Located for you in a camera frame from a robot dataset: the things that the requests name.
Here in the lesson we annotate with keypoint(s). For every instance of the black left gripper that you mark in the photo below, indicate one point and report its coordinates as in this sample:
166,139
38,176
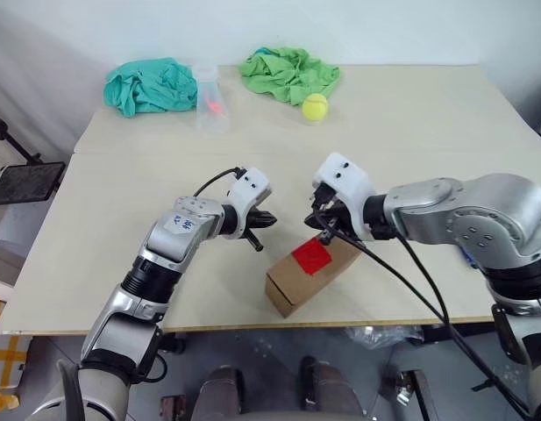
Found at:
249,220

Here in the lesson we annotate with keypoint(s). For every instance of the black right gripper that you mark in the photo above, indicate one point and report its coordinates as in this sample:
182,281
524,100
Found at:
333,210

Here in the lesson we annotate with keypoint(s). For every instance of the brown cardboard box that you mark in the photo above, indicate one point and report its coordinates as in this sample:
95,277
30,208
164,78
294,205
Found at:
314,285

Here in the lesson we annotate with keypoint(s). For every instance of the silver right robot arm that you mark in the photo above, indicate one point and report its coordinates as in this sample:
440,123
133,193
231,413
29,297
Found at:
480,219

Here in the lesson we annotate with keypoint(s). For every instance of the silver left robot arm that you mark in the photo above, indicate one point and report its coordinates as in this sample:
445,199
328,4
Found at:
173,237

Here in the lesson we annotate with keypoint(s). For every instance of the pink item in cup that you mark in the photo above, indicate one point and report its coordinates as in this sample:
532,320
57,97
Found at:
213,105

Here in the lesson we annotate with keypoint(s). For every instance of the cardboard box with yellow tape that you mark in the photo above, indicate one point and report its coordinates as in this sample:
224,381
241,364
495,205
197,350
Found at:
4,351

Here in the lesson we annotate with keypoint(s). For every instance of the red square block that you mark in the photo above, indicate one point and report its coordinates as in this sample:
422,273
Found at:
311,256

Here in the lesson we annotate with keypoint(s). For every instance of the clear plastic flask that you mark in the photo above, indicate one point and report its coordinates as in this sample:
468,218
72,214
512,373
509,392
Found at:
213,123

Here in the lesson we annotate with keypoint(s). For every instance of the yellow tennis ball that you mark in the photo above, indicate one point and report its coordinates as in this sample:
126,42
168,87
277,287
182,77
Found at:
314,106

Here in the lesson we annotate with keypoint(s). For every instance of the clear plastic bag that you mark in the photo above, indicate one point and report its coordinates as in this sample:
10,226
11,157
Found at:
384,335

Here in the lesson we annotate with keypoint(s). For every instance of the crumpled green cloth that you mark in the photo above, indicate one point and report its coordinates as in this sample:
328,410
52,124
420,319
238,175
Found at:
287,72

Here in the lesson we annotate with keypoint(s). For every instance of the black caster wheel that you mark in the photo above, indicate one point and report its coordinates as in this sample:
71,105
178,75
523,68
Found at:
172,344

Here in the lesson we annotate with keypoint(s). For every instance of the dark rounded shape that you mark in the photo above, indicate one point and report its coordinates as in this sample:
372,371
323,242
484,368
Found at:
329,390
222,394

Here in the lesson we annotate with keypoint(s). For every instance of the crumpled teal cloth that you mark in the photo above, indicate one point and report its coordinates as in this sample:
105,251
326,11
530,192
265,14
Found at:
151,87

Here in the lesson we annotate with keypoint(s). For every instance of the black tablet on stand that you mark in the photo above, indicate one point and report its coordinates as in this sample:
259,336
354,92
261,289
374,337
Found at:
26,182

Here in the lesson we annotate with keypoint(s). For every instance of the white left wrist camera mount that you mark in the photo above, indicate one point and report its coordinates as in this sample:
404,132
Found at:
250,184

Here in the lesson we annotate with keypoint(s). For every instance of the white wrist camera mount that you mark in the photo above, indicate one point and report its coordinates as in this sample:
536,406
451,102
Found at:
250,184
346,180

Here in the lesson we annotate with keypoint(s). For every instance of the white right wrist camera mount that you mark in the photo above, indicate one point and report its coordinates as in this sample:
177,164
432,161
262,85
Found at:
346,180

